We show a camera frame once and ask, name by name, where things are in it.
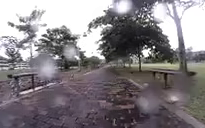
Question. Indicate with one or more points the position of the red brick path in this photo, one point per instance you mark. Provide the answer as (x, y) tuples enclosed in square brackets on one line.
[(90, 100)]

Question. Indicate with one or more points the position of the large dark tree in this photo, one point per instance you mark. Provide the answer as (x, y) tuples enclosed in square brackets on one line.
[(133, 36)]

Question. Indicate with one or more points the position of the broad leafy tree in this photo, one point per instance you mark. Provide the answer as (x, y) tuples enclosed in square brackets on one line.
[(56, 40)]

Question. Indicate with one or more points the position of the pale left kerb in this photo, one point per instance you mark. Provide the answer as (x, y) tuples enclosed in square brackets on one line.
[(36, 89)]

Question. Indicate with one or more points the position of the pale kerb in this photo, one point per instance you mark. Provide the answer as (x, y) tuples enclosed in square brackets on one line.
[(36, 89), (186, 116)]

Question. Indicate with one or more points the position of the thin sparse tree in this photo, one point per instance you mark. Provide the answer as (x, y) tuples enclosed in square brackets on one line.
[(30, 30)]

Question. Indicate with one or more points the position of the tall bare-trunk tree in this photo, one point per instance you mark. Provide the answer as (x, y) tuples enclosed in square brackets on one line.
[(180, 40)]

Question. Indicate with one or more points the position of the small tree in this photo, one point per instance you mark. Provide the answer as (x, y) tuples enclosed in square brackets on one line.
[(12, 53)]

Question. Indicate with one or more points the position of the pale right kerb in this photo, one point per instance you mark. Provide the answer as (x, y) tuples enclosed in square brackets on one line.
[(186, 116)]

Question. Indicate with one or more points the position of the green grass lawn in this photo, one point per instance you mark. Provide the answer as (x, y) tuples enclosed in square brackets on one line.
[(203, 90)]

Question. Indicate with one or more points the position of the leaf-strewn ground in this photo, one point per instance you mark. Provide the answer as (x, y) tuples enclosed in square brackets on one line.
[(0, 90)]

